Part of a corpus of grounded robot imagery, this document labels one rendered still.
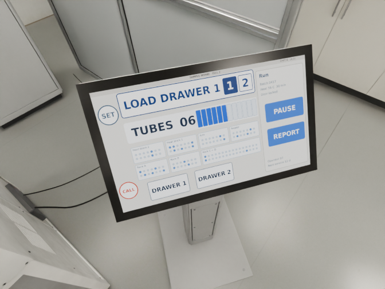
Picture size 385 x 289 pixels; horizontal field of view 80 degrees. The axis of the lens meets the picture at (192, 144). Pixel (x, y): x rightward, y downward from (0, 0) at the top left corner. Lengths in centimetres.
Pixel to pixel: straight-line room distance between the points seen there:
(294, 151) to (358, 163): 153
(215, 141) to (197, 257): 103
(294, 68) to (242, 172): 27
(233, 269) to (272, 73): 116
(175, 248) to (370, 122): 191
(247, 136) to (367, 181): 159
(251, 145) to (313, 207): 125
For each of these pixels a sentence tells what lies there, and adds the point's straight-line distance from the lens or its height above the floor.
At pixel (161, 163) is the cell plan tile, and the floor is 105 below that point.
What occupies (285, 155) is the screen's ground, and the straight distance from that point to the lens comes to 61.
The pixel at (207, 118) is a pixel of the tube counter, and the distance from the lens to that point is 51.
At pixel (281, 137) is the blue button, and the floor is 104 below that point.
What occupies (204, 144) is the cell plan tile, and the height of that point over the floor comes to 106.
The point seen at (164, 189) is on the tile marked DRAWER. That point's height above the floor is 100.
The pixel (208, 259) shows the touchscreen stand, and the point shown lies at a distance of 147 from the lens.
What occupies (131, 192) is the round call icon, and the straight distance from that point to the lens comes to 54.
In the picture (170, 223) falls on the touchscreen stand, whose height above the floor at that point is 4.
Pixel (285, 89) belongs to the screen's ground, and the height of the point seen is 113.
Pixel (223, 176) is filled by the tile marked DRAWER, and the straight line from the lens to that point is 56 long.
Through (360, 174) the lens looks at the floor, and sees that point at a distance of 208.
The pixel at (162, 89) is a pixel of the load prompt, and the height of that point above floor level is 117.
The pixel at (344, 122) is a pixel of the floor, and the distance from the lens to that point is 236.
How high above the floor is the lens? 149
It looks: 54 degrees down
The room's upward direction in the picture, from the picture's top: 1 degrees counter-clockwise
